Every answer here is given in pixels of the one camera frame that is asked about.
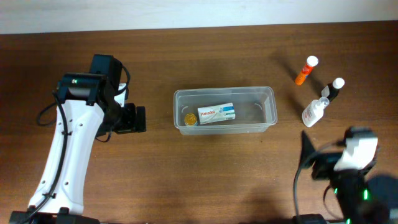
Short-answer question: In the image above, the white spray bottle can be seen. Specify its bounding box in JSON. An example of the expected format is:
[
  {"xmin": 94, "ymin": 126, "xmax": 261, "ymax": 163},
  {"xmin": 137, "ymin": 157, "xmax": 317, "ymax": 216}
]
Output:
[{"xmin": 302, "ymin": 97, "xmax": 330, "ymax": 128}]

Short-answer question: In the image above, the dark bottle white cap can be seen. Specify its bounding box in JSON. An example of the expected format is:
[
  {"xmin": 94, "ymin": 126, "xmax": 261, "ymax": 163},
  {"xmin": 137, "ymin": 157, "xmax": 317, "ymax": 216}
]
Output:
[{"xmin": 321, "ymin": 78, "xmax": 345, "ymax": 102}]

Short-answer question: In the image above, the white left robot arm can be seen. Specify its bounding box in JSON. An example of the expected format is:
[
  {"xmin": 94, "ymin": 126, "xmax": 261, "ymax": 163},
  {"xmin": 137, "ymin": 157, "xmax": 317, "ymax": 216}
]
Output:
[{"xmin": 9, "ymin": 54, "xmax": 146, "ymax": 223}]

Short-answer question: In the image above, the orange tube white cap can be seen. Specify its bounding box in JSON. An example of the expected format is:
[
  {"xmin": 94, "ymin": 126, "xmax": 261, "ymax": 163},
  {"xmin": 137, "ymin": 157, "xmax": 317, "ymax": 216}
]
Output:
[{"xmin": 295, "ymin": 55, "xmax": 319, "ymax": 85}]

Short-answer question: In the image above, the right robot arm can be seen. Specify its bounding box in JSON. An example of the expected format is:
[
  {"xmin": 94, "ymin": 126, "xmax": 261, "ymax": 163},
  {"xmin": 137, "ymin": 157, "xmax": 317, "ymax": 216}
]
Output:
[{"xmin": 293, "ymin": 126, "xmax": 392, "ymax": 223}]

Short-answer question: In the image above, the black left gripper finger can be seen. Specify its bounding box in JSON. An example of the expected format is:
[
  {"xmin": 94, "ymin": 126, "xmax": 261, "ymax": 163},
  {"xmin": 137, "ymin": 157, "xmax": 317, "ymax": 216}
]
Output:
[
  {"xmin": 119, "ymin": 103, "xmax": 136, "ymax": 134},
  {"xmin": 136, "ymin": 106, "xmax": 146, "ymax": 133}
]

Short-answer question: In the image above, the clear plastic container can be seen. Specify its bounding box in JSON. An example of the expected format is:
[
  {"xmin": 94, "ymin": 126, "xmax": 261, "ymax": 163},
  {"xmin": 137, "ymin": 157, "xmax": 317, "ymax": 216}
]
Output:
[{"xmin": 174, "ymin": 86, "xmax": 277, "ymax": 135}]

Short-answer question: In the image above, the white blue Panadol box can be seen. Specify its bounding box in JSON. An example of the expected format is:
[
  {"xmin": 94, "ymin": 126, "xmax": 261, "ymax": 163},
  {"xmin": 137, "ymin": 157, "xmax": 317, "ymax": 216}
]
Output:
[{"xmin": 198, "ymin": 103, "xmax": 236, "ymax": 124}]

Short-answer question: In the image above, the small jar gold lid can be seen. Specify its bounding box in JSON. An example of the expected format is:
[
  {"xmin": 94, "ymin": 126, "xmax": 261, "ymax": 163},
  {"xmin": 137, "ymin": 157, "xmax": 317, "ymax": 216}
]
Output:
[{"xmin": 184, "ymin": 113, "xmax": 198, "ymax": 126}]

